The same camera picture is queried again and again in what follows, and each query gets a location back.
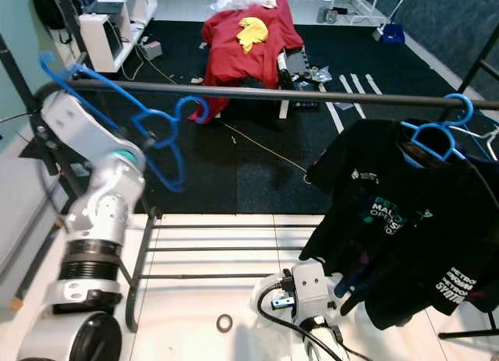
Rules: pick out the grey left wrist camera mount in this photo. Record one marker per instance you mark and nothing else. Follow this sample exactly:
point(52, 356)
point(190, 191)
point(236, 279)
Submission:
point(78, 123)

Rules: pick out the blue dustpan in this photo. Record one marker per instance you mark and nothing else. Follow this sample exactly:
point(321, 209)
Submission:
point(392, 35)

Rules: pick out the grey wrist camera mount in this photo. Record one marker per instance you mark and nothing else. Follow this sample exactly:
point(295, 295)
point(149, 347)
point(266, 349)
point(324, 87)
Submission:
point(312, 287)
point(78, 123)

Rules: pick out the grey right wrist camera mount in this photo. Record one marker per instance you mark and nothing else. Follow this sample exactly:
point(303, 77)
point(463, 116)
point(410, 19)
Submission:
point(312, 287)

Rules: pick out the white printed garment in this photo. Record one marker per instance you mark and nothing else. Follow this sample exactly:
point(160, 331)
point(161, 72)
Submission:
point(269, 318)

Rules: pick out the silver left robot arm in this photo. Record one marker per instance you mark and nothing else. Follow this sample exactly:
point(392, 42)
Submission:
point(101, 221)

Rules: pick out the black floor mat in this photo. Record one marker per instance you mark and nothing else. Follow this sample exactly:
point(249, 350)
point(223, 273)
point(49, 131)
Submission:
point(242, 182)

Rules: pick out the blue plastic hanger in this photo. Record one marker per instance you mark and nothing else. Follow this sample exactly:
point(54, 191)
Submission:
point(207, 110)
point(472, 110)

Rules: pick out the crumpled silver wrapper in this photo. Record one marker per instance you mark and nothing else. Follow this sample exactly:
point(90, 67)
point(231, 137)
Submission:
point(323, 72)

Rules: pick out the white shelf unit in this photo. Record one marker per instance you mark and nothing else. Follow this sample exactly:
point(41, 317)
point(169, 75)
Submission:
point(99, 41)

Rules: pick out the yellow cloth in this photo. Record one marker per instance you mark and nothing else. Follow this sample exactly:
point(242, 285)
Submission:
point(253, 35)

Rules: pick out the red cloth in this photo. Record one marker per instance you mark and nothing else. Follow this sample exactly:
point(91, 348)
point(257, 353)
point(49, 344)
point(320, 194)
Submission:
point(242, 65)

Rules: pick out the black backpack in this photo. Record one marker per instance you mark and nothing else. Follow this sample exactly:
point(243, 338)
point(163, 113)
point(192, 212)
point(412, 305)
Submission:
point(51, 6)

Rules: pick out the black printed t-shirt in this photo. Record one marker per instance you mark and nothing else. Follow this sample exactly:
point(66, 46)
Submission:
point(343, 221)

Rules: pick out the grey power adapter box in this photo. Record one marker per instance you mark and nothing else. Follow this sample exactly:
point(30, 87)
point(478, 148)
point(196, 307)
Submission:
point(153, 49)

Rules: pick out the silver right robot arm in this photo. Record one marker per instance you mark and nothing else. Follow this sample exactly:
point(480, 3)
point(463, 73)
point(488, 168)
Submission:
point(323, 345)

